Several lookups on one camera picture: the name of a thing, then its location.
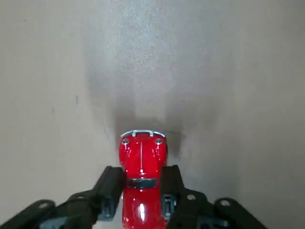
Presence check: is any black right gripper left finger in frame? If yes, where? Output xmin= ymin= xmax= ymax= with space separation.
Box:
xmin=0 ymin=165 xmax=126 ymax=229

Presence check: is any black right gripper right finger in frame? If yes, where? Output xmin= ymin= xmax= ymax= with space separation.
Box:
xmin=162 ymin=164 xmax=268 ymax=229

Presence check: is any red toy car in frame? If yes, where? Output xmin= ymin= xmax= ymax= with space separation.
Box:
xmin=118 ymin=129 xmax=169 ymax=229

